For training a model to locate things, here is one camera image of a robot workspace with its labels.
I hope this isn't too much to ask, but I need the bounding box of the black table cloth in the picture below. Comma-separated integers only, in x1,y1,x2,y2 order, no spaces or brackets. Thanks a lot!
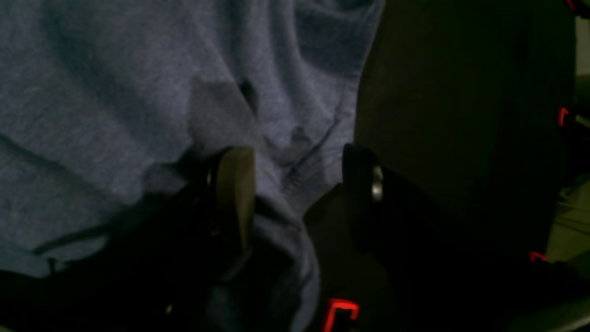
306,0,578,332

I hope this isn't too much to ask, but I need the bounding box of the blue orange clamp near right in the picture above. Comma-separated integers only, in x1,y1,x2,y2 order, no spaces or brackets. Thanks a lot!
320,298,360,332

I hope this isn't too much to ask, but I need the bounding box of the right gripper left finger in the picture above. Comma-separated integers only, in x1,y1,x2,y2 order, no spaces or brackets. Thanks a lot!
206,146,256,252

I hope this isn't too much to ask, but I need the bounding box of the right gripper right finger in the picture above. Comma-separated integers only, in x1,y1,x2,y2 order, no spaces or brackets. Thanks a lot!
342,144,384,244

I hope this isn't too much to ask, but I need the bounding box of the blue grey t-shirt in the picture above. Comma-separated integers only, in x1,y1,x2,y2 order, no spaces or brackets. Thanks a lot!
0,0,385,332

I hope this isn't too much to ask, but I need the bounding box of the orange black clamp far right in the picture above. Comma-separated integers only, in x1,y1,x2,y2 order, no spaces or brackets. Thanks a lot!
558,107,590,135

